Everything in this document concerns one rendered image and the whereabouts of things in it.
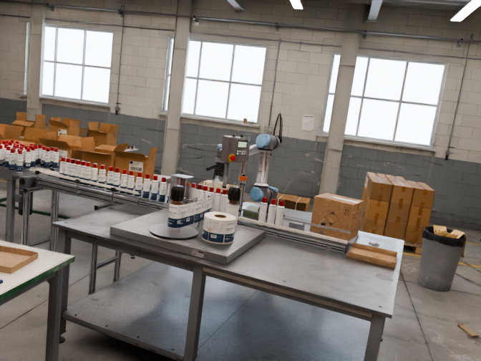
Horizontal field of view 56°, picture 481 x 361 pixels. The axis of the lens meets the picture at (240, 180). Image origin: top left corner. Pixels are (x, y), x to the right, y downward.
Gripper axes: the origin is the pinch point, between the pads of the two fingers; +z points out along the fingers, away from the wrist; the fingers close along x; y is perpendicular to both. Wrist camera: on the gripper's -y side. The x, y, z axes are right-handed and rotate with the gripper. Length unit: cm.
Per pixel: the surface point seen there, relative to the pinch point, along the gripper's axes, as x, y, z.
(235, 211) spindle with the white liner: -90, 40, -2
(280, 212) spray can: -65, 67, -1
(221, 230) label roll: -120, 40, 3
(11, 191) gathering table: -43, -168, 30
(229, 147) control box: -57, 23, -40
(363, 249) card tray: -60, 128, 15
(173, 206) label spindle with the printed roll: -118, 8, -5
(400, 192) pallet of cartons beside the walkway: 261, 191, 16
